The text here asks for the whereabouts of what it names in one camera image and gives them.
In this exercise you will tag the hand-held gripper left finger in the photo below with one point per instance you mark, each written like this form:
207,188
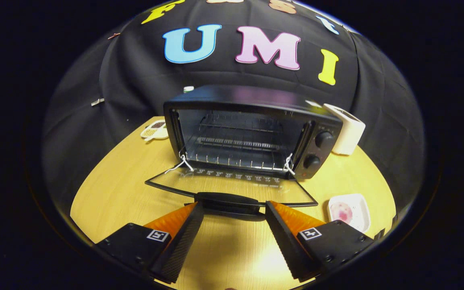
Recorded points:
183,241

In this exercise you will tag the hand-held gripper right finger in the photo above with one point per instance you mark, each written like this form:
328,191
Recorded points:
286,243

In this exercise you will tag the pink ham slice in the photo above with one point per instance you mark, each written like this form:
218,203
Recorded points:
341,212

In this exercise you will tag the white square plate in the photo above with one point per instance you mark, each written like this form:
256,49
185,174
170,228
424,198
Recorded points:
361,209

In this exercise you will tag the black toaster oven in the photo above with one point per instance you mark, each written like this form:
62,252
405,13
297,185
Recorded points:
252,98

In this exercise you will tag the white divided snack dish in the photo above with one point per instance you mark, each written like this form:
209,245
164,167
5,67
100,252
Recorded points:
157,129

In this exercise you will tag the white box appliance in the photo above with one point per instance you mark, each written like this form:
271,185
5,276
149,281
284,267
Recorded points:
346,133

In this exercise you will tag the small white bottle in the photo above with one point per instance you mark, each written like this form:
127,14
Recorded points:
188,89

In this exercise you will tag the silver metal clip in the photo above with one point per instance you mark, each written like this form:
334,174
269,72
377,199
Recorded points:
97,102

